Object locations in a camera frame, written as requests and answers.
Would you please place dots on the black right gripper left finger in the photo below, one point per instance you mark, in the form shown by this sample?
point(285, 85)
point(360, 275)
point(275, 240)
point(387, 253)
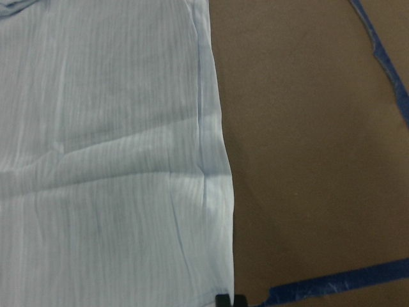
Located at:
point(222, 300)

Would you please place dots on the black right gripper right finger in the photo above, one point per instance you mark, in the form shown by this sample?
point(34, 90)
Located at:
point(240, 301)

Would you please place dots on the light blue button shirt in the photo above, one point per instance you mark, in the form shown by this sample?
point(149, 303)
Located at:
point(116, 189)

